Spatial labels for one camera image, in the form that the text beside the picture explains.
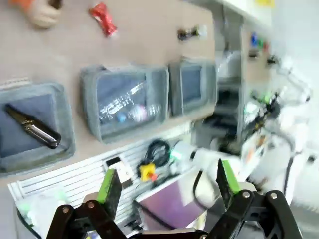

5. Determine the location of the black coiled cable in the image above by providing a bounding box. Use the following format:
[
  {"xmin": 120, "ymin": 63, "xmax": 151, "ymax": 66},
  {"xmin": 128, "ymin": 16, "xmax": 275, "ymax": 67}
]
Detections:
[{"xmin": 143, "ymin": 139, "xmax": 171, "ymax": 167}]

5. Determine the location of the yellow emergency stop button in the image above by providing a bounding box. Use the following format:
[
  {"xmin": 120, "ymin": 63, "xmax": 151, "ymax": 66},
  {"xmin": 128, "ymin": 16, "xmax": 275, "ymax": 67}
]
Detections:
[{"xmin": 138, "ymin": 163, "xmax": 158, "ymax": 182}]

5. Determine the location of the crushed red can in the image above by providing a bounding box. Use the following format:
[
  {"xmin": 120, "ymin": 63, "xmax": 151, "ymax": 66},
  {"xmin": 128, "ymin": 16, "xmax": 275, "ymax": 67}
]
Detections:
[{"xmin": 89, "ymin": 1, "xmax": 118, "ymax": 38}]

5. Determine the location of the small clear bottle blue cap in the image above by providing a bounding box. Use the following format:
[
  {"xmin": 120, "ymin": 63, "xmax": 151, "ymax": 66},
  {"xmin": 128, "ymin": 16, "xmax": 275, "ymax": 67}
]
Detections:
[{"xmin": 99, "ymin": 104, "xmax": 160, "ymax": 124}]

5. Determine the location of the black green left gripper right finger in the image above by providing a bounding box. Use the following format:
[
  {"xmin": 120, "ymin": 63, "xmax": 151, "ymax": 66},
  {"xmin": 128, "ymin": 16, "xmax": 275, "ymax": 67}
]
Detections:
[{"xmin": 208, "ymin": 159, "xmax": 300, "ymax": 239}]

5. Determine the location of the brown glass bottle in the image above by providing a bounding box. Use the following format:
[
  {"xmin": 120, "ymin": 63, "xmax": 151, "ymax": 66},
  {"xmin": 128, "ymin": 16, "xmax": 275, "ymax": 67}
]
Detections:
[{"xmin": 4, "ymin": 104, "xmax": 62, "ymax": 149}]

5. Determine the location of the crushed black cola can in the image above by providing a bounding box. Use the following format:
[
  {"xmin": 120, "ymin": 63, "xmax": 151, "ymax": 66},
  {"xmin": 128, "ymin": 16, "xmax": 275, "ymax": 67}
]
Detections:
[{"xmin": 177, "ymin": 24, "xmax": 207, "ymax": 42}]

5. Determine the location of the large clear plastic bottle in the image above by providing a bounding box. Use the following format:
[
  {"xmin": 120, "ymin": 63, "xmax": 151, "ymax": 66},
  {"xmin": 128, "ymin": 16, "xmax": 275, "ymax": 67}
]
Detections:
[{"xmin": 98, "ymin": 79, "xmax": 148, "ymax": 120}]

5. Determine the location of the grey fabric basket plastic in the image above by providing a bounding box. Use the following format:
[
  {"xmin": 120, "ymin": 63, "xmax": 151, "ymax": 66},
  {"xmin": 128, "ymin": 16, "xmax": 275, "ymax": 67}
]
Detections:
[{"xmin": 79, "ymin": 65, "xmax": 170, "ymax": 144}]

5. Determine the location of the grey fabric basket can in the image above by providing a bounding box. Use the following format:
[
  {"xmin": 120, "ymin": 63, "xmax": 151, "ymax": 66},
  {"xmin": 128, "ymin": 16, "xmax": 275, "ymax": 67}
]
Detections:
[{"xmin": 168, "ymin": 57, "xmax": 217, "ymax": 118}]

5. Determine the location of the white box purple face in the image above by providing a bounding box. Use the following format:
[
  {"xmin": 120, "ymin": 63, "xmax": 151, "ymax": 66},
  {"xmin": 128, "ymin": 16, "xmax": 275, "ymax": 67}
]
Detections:
[{"xmin": 134, "ymin": 171, "xmax": 212, "ymax": 224}]

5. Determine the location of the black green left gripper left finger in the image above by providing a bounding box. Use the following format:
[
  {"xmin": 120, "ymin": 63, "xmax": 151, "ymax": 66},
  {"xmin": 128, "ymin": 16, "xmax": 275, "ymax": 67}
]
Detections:
[{"xmin": 46, "ymin": 169, "xmax": 130, "ymax": 239}]

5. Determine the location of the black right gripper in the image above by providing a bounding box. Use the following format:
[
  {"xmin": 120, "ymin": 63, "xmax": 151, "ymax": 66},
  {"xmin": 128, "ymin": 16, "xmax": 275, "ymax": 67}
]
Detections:
[{"xmin": 251, "ymin": 94, "xmax": 284, "ymax": 125}]

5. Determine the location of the grey fabric basket bottle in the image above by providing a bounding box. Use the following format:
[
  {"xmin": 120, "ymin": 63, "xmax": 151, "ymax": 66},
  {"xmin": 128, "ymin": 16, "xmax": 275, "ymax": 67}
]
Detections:
[{"xmin": 0, "ymin": 82, "xmax": 77, "ymax": 175}]

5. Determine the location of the black white flat device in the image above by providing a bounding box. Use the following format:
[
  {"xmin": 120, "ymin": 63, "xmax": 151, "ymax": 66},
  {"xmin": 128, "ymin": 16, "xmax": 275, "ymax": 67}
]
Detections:
[{"xmin": 105, "ymin": 156, "xmax": 134, "ymax": 189}]

